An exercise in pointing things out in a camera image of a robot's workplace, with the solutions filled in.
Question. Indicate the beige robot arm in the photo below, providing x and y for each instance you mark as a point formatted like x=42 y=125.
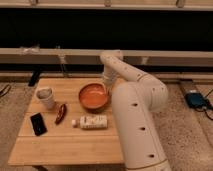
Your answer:
x=132 y=103

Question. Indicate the black table leg bracket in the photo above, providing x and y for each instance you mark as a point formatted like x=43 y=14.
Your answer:
x=34 y=78

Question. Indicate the orange ceramic bowl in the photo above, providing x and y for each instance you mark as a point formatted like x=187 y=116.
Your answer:
x=93 y=96

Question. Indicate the white plastic bottle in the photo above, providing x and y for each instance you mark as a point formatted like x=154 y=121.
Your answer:
x=91 y=122

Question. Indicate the wooden table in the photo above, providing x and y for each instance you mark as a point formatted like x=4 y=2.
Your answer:
x=63 y=144

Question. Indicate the black smartphone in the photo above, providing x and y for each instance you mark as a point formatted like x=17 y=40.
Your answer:
x=38 y=124

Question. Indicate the blue black device on floor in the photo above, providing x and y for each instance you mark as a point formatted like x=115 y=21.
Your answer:
x=195 y=100

